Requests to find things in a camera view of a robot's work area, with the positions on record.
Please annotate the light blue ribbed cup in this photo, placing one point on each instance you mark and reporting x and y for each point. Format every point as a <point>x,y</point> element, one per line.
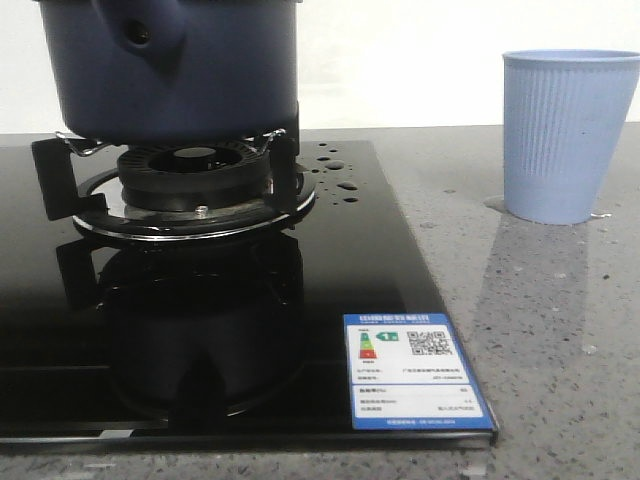
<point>563,115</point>

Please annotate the black metal pot support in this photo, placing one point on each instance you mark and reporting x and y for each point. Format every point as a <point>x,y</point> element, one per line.
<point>97,207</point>

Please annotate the dark blue cooking pot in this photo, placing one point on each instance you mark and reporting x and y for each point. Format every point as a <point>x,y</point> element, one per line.
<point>160,72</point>

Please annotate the blue energy label sticker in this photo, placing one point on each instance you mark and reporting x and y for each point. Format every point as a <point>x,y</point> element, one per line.
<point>409,372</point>

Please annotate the black round gas burner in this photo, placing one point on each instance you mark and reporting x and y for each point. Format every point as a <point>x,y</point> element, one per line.
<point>181,178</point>

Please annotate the black glass gas stove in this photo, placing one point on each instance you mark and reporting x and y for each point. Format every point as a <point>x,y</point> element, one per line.
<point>228,344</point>

